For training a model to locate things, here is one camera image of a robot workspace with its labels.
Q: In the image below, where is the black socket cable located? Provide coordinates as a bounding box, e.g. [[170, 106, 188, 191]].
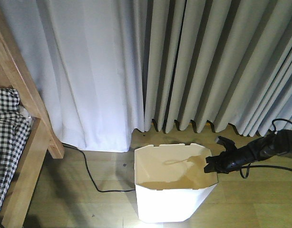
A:
[[62, 142, 136, 193]]

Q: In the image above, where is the white plastic trash bin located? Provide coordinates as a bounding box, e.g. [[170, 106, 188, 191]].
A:
[[134, 143, 218, 223]]

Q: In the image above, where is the wooden bed frame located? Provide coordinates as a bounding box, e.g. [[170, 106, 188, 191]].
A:
[[0, 2, 65, 228]]

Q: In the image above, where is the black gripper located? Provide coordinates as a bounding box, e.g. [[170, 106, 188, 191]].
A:
[[204, 136, 251, 173]]

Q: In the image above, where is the checkered black white bedding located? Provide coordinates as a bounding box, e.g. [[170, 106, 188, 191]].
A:
[[0, 88, 32, 210]]

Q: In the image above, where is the white pleated curtain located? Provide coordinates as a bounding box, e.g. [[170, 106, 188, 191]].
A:
[[0, 0, 292, 152]]

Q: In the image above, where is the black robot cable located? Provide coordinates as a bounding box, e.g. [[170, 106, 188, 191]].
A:
[[240, 118, 292, 179]]

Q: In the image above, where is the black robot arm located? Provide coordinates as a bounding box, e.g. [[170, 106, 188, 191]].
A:
[[204, 129, 292, 179]]

